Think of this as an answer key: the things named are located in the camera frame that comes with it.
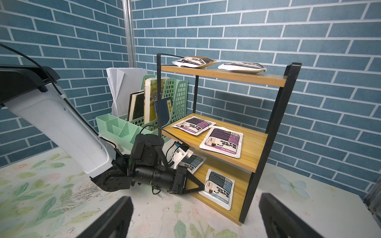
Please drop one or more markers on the purple coffee bag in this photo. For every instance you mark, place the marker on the purple coffee bag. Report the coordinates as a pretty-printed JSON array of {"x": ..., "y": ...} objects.
[
  {"x": 223, "y": 141},
  {"x": 194, "y": 125}
]

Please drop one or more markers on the green file organizer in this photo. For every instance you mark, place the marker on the green file organizer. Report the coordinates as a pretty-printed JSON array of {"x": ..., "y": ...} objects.
[{"x": 123, "y": 132}]

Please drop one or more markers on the floral table mat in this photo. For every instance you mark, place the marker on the floral table mat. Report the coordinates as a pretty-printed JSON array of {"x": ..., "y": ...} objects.
[{"x": 49, "y": 196}]

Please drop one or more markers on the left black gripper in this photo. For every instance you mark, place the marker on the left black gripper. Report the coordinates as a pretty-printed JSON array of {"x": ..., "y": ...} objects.
[{"x": 149, "y": 166}]

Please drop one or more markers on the grey coffee bag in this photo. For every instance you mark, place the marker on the grey coffee bag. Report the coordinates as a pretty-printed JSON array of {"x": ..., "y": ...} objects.
[
  {"x": 218, "y": 189},
  {"x": 193, "y": 163}
]

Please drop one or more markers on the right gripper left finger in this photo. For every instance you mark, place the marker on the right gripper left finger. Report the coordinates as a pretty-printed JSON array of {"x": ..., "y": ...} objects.
[{"x": 114, "y": 223}]

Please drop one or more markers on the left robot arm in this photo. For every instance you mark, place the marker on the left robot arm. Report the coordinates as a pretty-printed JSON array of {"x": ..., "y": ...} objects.
[{"x": 32, "y": 93}]

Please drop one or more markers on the white paper stack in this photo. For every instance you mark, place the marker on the white paper stack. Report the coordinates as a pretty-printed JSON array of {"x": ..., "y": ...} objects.
[{"x": 122, "y": 82}]

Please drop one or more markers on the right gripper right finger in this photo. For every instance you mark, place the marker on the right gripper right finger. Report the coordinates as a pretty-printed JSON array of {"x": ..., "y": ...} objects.
[{"x": 281, "y": 222}]

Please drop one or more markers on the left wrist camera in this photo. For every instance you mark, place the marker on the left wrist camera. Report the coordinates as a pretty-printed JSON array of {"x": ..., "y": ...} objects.
[{"x": 179, "y": 153}]

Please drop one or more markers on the orange coffee bag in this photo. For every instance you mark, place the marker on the orange coffee bag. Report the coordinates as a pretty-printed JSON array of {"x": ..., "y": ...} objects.
[
  {"x": 195, "y": 62},
  {"x": 243, "y": 67}
]

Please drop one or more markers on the wooden three-tier shelf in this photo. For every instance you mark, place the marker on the wooden three-tier shelf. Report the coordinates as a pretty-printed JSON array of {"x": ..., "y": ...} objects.
[{"x": 256, "y": 146}]

